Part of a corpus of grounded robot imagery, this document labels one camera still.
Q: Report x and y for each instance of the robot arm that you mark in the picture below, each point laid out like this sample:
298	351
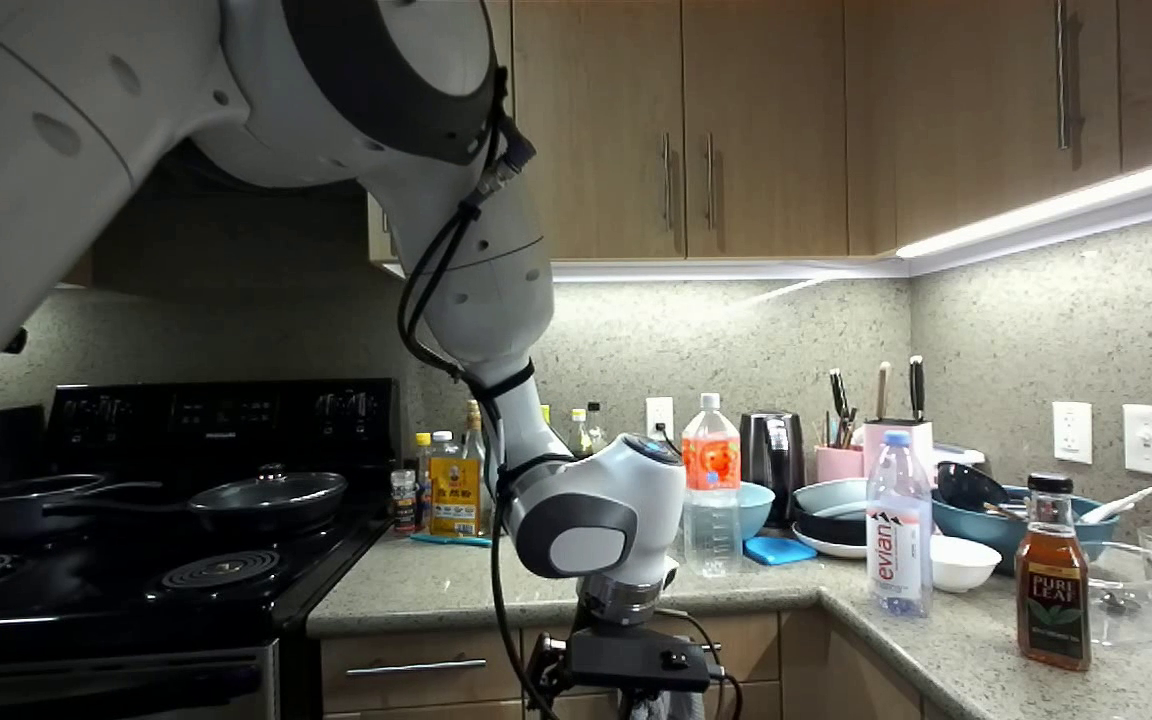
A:
496	300

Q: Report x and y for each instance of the grey towel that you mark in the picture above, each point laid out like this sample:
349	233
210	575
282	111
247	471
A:
671	707

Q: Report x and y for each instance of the dark cap condiment bottle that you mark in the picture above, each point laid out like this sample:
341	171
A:
597	428

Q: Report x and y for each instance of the small clear condiment bottle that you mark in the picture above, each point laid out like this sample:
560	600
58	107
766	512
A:
580	435

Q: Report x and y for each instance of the tall oil bottle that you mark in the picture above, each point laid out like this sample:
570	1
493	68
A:
476	430

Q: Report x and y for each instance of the yellow label sauce bottle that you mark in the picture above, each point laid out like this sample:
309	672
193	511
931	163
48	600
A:
454	495

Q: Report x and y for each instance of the yellow cap bottle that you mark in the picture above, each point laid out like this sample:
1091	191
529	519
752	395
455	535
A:
422	460

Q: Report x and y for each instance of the orange label water bottle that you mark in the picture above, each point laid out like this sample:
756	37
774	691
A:
711	490

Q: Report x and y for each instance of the teal flat utensil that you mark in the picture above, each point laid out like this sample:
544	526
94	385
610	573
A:
451	540

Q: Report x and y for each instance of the black electric kettle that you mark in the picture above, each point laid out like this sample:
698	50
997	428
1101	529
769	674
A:
774	465

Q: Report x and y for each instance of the small spice jar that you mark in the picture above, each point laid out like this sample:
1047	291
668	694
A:
403	505

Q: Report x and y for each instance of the light blue bowl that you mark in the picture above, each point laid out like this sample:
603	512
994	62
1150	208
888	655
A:
756	510

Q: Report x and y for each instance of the blue sponge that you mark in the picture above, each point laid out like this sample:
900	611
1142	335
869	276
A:
779	551

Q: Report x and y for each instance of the pink utensil cup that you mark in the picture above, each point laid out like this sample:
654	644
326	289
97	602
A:
839	465

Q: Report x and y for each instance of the stack of plates and bowls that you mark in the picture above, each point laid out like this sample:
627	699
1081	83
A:
829	515

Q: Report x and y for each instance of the wooden upper cabinets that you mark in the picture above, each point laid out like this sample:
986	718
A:
766	120

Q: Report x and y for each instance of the white knife block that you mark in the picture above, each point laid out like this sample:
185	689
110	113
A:
898	428

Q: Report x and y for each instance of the black frying pan with lid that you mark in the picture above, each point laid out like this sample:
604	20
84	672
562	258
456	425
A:
271	495

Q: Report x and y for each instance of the range hood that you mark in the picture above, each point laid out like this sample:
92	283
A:
256	235

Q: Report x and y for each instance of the clear water bottle blue cap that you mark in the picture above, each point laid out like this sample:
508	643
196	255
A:
898	530

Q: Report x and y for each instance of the wooden lower cabinet door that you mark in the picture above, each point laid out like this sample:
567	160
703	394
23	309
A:
836	670

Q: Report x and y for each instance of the black ladle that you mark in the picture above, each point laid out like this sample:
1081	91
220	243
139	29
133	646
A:
966	485

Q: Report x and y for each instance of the white bowl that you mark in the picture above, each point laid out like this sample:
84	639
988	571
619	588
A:
964	565

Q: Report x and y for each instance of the large blue bowl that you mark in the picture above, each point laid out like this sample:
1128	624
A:
981	530

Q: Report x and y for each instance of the black stove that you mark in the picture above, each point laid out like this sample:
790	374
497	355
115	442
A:
186	600

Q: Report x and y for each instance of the under-cabinet light strip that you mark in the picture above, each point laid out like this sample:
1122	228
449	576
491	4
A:
1036	215

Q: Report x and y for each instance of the iced tea bottle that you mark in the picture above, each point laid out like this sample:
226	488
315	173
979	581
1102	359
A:
1052	590

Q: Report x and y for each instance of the white spoon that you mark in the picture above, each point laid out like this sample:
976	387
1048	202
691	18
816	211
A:
1116	505

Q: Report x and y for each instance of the oven door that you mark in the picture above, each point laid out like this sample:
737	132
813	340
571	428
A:
106	685

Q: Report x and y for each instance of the black saucepan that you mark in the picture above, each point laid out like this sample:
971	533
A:
6	508

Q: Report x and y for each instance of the clear glass container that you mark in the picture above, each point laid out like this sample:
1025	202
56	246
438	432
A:
1136	595

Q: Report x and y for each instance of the white wall socket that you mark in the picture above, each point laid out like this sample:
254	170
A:
1073	432
659	415

